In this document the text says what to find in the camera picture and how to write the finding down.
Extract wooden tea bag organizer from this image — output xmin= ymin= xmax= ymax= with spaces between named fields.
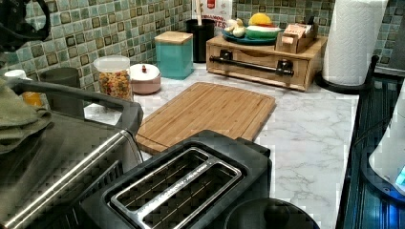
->
xmin=275 ymin=23 xmax=318 ymax=53

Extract bamboo cutting board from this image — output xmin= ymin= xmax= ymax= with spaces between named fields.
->
xmin=136 ymin=82 xmax=276 ymax=155

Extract pink lidded ceramic pot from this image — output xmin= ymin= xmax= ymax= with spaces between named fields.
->
xmin=130 ymin=64 xmax=160 ymax=94

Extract black two-slot toaster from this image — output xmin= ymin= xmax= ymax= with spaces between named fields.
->
xmin=79 ymin=130 xmax=271 ymax=229

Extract wooden drawer box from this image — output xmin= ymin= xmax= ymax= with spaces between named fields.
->
xmin=206 ymin=35 xmax=327 ymax=92

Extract green and white bowl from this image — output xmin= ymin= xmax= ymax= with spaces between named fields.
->
xmin=245 ymin=26 xmax=281 ymax=39

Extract red and white food box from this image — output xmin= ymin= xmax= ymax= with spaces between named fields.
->
xmin=191 ymin=0 xmax=232 ymax=33

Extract orange juice bottle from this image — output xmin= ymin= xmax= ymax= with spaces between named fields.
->
xmin=3 ymin=69 xmax=43 ymax=108

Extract black utensil holder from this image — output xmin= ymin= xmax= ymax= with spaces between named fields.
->
xmin=185 ymin=19 xmax=215 ymax=63

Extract glass cereal jar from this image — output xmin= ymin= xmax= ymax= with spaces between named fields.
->
xmin=93 ymin=55 xmax=133 ymax=101

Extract teal canister with wooden lid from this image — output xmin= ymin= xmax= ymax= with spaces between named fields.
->
xmin=155 ymin=31 xmax=193 ymax=80

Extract grey mug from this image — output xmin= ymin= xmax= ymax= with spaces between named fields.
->
xmin=38 ymin=67 xmax=85 ymax=118

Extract black round lid with knob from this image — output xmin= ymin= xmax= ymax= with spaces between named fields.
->
xmin=224 ymin=198 xmax=320 ymax=229

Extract stainless toaster oven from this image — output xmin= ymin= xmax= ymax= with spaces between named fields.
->
xmin=1 ymin=79 xmax=143 ymax=229

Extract black drawer handle bar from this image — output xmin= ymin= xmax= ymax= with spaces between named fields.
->
xmin=209 ymin=50 xmax=294 ymax=77

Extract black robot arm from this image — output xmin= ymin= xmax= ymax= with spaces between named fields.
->
xmin=0 ymin=0 xmax=51 ymax=52

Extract wooden utensil handle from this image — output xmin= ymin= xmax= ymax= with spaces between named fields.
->
xmin=195 ymin=0 xmax=203 ymax=26

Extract white paper towel roll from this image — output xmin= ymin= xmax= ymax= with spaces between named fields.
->
xmin=323 ymin=0 xmax=389 ymax=86

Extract black paper towel holder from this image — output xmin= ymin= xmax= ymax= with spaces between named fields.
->
xmin=314 ymin=54 xmax=380 ymax=95

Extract blue plate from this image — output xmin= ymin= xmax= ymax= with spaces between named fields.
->
xmin=222 ymin=31 xmax=276 ymax=46

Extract yellow lemon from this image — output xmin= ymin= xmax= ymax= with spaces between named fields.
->
xmin=248 ymin=12 xmax=272 ymax=26

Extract green towel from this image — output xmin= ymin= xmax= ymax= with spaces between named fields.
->
xmin=0 ymin=80 xmax=52 ymax=154

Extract garlic bulbs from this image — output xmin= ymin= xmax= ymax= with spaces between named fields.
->
xmin=224 ymin=18 xmax=245 ymax=38

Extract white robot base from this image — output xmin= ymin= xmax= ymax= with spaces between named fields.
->
xmin=369 ymin=85 xmax=405 ymax=195

